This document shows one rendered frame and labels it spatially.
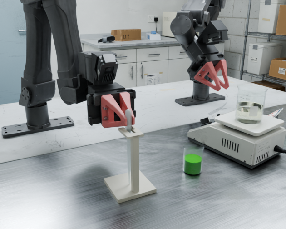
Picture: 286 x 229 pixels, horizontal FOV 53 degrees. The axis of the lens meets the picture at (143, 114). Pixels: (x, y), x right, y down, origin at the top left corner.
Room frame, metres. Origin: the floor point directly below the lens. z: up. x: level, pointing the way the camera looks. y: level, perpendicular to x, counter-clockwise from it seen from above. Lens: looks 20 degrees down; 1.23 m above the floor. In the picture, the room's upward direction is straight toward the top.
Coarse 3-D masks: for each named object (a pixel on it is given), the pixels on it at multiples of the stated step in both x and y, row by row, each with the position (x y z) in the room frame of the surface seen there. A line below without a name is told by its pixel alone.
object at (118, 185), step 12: (120, 132) 0.49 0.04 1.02; (132, 144) 0.46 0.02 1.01; (132, 156) 0.46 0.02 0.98; (132, 168) 0.46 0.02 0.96; (108, 180) 0.50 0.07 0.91; (120, 180) 0.50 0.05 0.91; (132, 180) 0.46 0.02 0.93; (144, 180) 0.50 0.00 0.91; (120, 192) 0.46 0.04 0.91; (132, 192) 0.46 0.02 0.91; (144, 192) 0.46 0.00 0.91
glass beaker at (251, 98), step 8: (240, 88) 0.65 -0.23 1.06; (248, 88) 0.66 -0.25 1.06; (256, 88) 0.65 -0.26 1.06; (264, 88) 0.63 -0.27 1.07; (240, 96) 0.62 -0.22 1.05; (248, 96) 0.60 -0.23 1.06; (256, 96) 0.60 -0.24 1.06; (264, 96) 0.60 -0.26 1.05; (240, 104) 0.61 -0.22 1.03; (248, 104) 0.60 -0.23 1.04; (256, 104) 0.60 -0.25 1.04; (264, 104) 0.61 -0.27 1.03; (240, 112) 0.61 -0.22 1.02; (248, 112) 0.60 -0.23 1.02; (256, 112) 0.60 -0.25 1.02; (240, 120) 0.61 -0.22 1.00; (248, 120) 0.60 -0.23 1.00; (256, 120) 0.60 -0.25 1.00
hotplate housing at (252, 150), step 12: (192, 132) 0.69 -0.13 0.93; (204, 132) 0.66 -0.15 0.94; (216, 132) 0.63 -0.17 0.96; (228, 132) 0.61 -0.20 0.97; (240, 132) 0.60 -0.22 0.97; (276, 132) 0.61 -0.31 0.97; (204, 144) 0.66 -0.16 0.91; (216, 144) 0.63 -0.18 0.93; (228, 144) 0.60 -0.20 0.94; (240, 144) 0.58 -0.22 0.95; (252, 144) 0.56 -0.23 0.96; (264, 144) 0.57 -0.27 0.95; (276, 144) 0.61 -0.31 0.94; (228, 156) 0.60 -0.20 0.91; (240, 156) 0.58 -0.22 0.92; (252, 156) 0.56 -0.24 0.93; (264, 156) 0.58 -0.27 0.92; (252, 168) 0.56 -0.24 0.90
